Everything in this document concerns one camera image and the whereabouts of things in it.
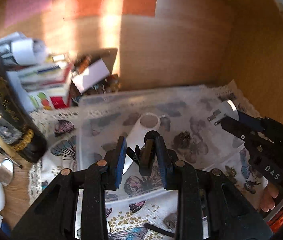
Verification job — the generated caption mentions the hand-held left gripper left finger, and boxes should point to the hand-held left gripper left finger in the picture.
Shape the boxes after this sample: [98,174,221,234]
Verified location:
[11,136,127,240]

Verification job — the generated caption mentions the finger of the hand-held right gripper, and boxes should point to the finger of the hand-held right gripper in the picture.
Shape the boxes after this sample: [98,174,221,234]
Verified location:
[236,110,265,132]
[220,118,255,147]

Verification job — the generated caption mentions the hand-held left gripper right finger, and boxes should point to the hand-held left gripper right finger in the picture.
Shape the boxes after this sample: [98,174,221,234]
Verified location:
[155,135,274,240]

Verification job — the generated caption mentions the black binder clip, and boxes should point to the black binder clip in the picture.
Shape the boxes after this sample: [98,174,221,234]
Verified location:
[126,145,142,166]
[139,131,160,176]

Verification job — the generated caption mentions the white power adapter plug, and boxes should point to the white power adapter plug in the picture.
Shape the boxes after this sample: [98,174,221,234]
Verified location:
[220,99,240,121]

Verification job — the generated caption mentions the small metal hinge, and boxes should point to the small metal hinge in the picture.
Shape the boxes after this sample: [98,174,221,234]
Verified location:
[207,109,226,127]

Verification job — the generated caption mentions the white plastic tube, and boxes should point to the white plastic tube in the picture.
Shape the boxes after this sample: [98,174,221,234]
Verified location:
[121,113,161,175]

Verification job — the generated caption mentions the clear plastic storage bin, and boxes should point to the clear plastic storage bin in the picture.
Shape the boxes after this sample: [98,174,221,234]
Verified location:
[76,85,234,202]

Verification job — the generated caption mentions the person's right hand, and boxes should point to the person's right hand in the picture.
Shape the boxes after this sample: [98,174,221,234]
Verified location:
[260,182,283,213]

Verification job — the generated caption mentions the small grey metal piece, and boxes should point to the small grey metal piece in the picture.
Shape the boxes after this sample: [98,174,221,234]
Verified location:
[163,213,178,230]

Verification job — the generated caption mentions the butterfly print lace cloth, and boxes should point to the butterfly print lace cloth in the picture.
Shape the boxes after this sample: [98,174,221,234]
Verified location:
[28,79,269,240]

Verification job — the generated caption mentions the black stick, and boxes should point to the black stick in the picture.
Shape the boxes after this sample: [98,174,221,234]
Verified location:
[144,223,175,238]

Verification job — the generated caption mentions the open cardboard box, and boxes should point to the open cardboard box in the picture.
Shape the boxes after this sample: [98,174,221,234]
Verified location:
[70,47,120,102]

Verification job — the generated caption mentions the stack of books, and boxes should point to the stack of books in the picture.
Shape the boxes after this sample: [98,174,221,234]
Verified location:
[6,55,73,112]

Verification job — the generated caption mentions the metal spoon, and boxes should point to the metal spoon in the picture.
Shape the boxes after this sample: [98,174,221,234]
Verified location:
[0,148,24,187]

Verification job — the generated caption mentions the black bottle with gold print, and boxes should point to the black bottle with gold print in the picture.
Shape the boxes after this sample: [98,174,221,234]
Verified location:
[0,44,48,163]

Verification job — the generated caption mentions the rolled white papers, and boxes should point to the rolled white papers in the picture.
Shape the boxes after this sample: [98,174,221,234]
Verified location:
[0,31,49,66]

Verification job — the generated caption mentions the orange paper sheet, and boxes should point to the orange paper sheet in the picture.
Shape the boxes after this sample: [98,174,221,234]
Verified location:
[63,0,158,22]

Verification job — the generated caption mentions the pink paper sheet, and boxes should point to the pink paper sheet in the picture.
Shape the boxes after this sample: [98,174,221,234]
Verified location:
[4,0,55,29]

